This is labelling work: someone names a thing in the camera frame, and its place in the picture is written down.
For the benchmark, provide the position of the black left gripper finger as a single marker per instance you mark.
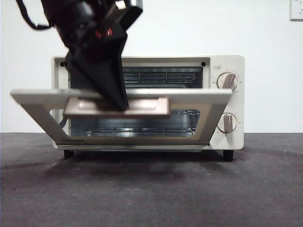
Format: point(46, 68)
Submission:
point(80, 75)
point(109, 71)

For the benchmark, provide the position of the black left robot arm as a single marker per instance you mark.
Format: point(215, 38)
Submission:
point(71, 19)

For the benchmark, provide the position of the cream toaster oven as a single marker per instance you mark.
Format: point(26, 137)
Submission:
point(236, 104)

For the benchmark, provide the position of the cream temperature knob brown grip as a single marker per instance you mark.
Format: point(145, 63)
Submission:
point(226, 81)

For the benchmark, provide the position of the cream timer knob brown grip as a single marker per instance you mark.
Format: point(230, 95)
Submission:
point(227, 123)

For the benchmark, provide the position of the white wall socket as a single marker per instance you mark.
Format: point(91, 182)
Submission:
point(297, 10)

